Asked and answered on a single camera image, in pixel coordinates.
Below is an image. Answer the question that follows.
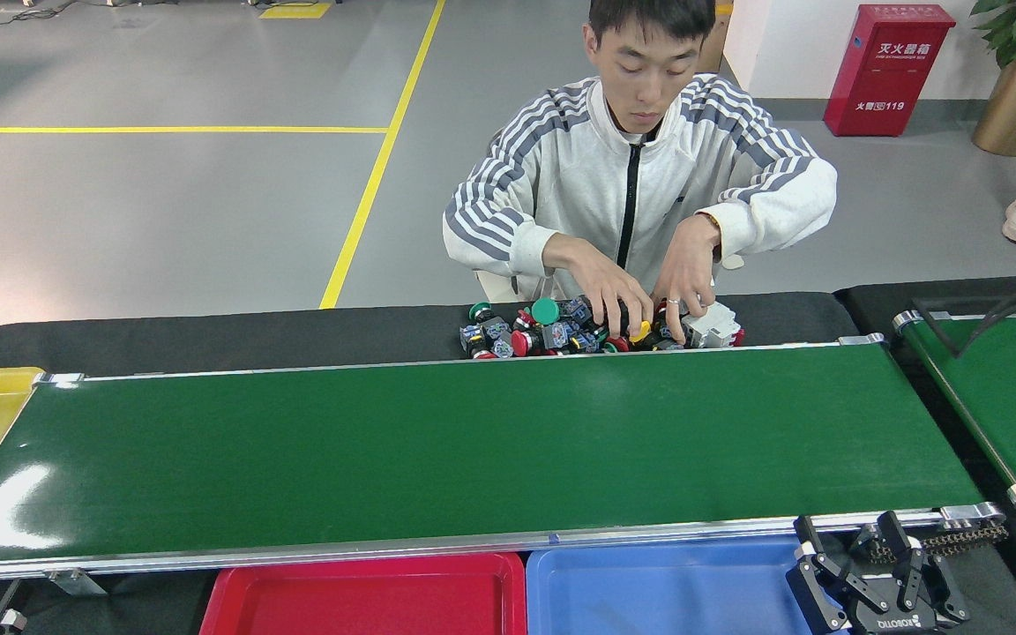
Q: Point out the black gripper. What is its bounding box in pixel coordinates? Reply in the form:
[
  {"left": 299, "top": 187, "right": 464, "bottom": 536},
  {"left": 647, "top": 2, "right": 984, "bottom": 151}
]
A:
[{"left": 786, "top": 510, "right": 972, "bottom": 635}]

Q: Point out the blue plastic tray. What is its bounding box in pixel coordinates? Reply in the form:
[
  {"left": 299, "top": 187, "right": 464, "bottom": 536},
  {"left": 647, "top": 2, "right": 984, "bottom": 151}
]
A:
[{"left": 526, "top": 534, "right": 853, "bottom": 635}]

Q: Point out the red plastic tray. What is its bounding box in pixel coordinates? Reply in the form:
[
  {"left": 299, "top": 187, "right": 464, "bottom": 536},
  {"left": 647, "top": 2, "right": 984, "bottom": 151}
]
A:
[{"left": 199, "top": 552, "right": 528, "bottom": 635}]

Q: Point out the long green conveyor belt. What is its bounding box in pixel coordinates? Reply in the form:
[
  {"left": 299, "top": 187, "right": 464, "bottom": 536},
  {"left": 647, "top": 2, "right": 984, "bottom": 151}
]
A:
[{"left": 0, "top": 333, "right": 1009, "bottom": 596}]

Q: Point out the person's left hand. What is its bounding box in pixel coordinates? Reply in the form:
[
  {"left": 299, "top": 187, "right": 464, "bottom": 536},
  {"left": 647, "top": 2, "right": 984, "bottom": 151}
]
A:
[{"left": 652, "top": 214, "right": 722, "bottom": 345}]

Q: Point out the person's right hand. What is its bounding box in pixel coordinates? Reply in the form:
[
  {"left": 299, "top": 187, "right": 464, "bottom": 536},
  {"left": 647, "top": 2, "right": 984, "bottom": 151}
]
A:
[{"left": 548, "top": 236, "right": 654, "bottom": 340}]

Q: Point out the red fire extinguisher box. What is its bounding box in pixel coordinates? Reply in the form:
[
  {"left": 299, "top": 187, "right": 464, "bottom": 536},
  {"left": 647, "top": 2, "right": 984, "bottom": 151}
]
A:
[{"left": 823, "top": 4, "right": 957, "bottom": 138}]

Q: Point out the black conveyor drive chain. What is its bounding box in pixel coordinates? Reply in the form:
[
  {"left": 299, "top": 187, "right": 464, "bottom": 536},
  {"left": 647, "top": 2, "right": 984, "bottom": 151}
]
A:
[{"left": 852, "top": 514, "right": 1010, "bottom": 565}]

